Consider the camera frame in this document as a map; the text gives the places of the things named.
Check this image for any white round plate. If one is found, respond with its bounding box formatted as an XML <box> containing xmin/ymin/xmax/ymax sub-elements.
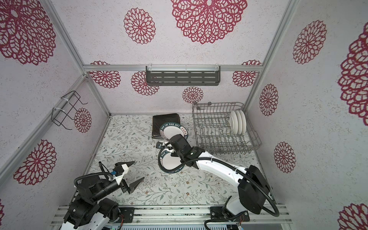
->
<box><xmin>159</xmin><ymin>122</ymin><xmax>188</xmax><ymax>141</ymax></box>
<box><xmin>235</xmin><ymin>110</ymin><xmax>243</xmax><ymax>135</ymax></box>
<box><xmin>158</xmin><ymin>149</ymin><xmax>184</xmax><ymax>173</ymax></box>
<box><xmin>240</xmin><ymin>110</ymin><xmax>247</xmax><ymax>135</ymax></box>
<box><xmin>229</xmin><ymin>111</ymin><xmax>239</xmax><ymax>135</ymax></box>

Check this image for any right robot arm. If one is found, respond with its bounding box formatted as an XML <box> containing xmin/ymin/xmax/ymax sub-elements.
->
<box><xmin>159</xmin><ymin>135</ymin><xmax>279</xmax><ymax>219</ymax></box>

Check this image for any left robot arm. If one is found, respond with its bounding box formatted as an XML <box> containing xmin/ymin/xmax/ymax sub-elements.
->
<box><xmin>60</xmin><ymin>161</ymin><xmax>145</xmax><ymax>230</ymax></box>

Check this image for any floral table mat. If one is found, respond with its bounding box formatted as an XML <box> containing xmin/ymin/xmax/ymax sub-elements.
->
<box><xmin>75</xmin><ymin>114</ymin><xmax>274</xmax><ymax>207</ymax></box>

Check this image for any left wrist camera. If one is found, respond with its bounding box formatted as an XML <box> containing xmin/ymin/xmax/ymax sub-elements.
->
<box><xmin>112</xmin><ymin>163</ymin><xmax>129</xmax><ymax>185</ymax></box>

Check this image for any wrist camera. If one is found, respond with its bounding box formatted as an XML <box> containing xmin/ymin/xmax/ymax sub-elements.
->
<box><xmin>155</xmin><ymin>141</ymin><xmax>167</xmax><ymax>150</ymax></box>
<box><xmin>112</xmin><ymin>163</ymin><xmax>129</xmax><ymax>185</ymax></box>

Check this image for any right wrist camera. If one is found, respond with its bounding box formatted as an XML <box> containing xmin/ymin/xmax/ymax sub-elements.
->
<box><xmin>155</xmin><ymin>141</ymin><xmax>167</xmax><ymax>150</ymax></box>

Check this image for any grey wire dish rack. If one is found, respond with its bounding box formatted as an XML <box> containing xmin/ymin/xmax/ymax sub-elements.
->
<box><xmin>192</xmin><ymin>102</ymin><xmax>262</xmax><ymax>153</ymax></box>

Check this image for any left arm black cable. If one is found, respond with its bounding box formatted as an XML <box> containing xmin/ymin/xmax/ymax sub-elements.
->
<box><xmin>73</xmin><ymin>161</ymin><xmax>116</xmax><ymax>187</ymax></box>

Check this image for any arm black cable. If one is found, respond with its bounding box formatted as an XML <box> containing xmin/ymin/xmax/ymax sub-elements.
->
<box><xmin>157</xmin><ymin>147</ymin><xmax>280</xmax><ymax>230</ymax></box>
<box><xmin>73</xmin><ymin>161</ymin><xmax>116</xmax><ymax>187</ymax></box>

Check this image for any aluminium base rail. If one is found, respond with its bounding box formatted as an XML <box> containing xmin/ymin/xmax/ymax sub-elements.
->
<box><xmin>50</xmin><ymin>201</ymin><xmax>292</xmax><ymax>230</ymax></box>

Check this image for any grey wall shelf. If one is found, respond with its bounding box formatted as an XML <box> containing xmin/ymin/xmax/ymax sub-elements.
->
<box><xmin>146</xmin><ymin>66</ymin><xmax>221</xmax><ymax>86</ymax></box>

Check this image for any black wire wall holder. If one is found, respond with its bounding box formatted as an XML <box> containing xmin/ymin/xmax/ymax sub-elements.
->
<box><xmin>51</xmin><ymin>90</ymin><xmax>87</xmax><ymax>130</ymax></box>

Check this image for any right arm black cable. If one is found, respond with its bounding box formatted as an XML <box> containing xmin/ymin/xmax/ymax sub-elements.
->
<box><xmin>157</xmin><ymin>147</ymin><xmax>280</xmax><ymax>230</ymax></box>

